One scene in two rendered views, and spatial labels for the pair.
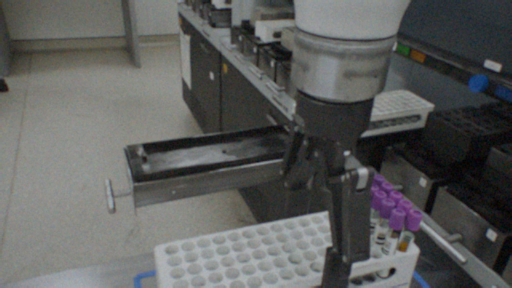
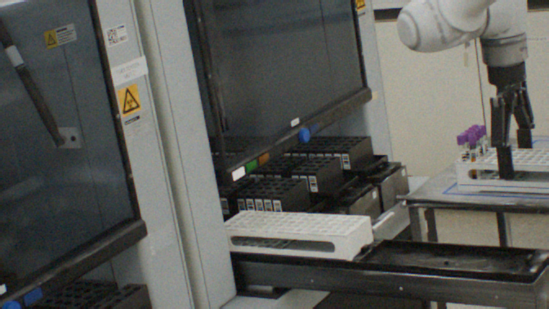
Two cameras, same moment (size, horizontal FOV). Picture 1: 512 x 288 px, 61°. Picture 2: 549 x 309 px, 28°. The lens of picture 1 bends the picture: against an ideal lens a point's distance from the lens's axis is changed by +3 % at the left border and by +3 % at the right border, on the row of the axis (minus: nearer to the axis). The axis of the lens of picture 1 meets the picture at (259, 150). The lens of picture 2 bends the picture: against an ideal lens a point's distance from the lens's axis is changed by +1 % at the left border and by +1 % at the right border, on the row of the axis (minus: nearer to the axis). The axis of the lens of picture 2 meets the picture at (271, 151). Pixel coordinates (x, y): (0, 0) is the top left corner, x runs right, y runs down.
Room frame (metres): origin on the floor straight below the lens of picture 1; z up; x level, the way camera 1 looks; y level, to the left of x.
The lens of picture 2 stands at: (1.93, 1.46, 1.56)
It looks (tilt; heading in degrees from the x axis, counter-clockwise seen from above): 15 degrees down; 238
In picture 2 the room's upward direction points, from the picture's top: 10 degrees counter-clockwise
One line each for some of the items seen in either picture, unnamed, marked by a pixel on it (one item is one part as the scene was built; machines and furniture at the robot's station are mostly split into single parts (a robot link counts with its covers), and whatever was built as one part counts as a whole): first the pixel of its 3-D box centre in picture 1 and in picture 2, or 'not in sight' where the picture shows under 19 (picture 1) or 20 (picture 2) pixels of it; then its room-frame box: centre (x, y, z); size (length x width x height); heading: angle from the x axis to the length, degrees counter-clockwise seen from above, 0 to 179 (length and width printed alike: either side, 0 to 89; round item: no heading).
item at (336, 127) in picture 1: (330, 130); (507, 85); (0.39, -0.07, 1.03); 0.08 x 0.07 x 0.09; 21
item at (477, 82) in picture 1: (478, 83); (304, 135); (0.70, -0.36, 0.98); 0.03 x 0.01 x 0.03; 23
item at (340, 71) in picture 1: (340, 60); (503, 49); (0.39, -0.07, 1.11); 0.09 x 0.09 x 0.06
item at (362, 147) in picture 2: not in sight; (358, 155); (0.47, -0.49, 0.85); 0.12 x 0.02 x 0.06; 22
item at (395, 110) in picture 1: (361, 118); (294, 237); (0.86, -0.22, 0.83); 0.30 x 0.10 x 0.06; 113
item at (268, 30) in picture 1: (298, 31); not in sight; (1.58, -0.12, 0.83); 0.30 x 0.10 x 0.06; 113
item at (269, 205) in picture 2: (458, 135); (283, 199); (0.76, -0.39, 0.85); 0.12 x 0.02 x 0.06; 23
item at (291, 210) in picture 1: (295, 211); (505, 161); (0.44, -0.05, 0.89); 0.03 x 0.01 x 0.07; 111
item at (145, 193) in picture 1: (285, 151); (380, 269); (0.79, -0.05, 0.78); 0.73 x 0.14 x 0.09; 113
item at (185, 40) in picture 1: (183, 57); not in sight; (2.46, 0.48, 0.43); 0.27 x 0.02 x 0.36; 23
